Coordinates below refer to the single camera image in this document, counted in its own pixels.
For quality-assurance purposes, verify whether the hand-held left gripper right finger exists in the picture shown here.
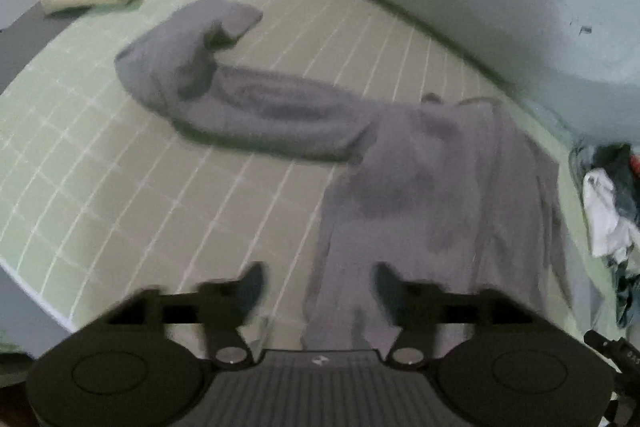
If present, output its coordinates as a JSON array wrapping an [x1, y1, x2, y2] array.
[[372, 262, 533, 368]]

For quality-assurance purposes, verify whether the grey hoodie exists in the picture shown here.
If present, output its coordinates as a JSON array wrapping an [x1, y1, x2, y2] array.
[[114, 0, 576, 353]]

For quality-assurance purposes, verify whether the white cloth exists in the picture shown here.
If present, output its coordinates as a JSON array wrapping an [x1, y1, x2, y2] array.
[[581, 168, 640, 264]]

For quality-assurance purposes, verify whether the dark cloth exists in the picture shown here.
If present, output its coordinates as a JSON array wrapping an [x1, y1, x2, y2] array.
[[570, 142, 640, 328]]

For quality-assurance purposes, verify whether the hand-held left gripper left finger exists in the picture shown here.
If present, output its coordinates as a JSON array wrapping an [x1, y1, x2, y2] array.
[[107, 261, 268, 367]]

